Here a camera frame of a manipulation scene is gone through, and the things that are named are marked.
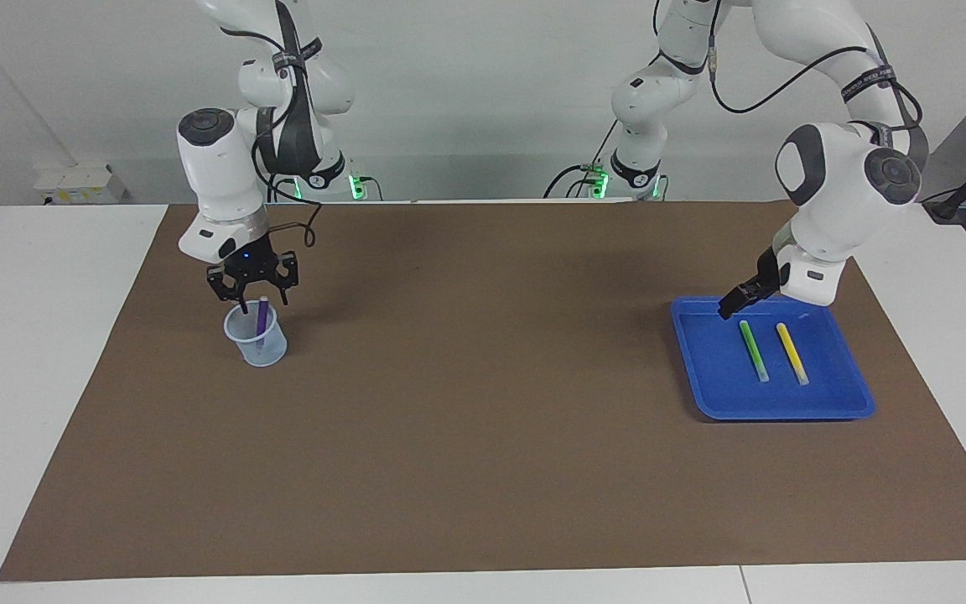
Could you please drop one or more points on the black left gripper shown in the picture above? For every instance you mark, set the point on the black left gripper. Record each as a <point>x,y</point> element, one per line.
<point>768,277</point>

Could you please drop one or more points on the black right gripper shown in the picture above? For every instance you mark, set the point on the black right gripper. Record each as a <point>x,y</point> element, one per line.
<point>248,264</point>

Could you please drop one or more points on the purple pen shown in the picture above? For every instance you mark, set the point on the purple pen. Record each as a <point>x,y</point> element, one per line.
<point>262,319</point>

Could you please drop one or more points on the green pen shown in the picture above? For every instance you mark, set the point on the green pen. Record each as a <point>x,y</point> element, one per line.
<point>754,351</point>

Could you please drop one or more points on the yellow pen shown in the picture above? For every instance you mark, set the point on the yellow pen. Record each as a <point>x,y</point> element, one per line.
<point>792,352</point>

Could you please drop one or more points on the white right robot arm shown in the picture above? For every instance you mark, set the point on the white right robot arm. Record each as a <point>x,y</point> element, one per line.
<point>215,176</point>

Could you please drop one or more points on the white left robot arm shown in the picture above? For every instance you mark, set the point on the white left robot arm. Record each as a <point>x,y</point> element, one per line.
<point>835,193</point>

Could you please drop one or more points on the blue plastic tray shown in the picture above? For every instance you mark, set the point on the blue plastic tray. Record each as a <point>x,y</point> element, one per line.
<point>718,386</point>

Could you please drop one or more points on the clear plastic cup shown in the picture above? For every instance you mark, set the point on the clear plastic cup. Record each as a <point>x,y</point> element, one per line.
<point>269,352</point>

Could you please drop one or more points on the brown table mat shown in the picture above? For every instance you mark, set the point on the brown table mat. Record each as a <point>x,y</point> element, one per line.
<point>483,461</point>

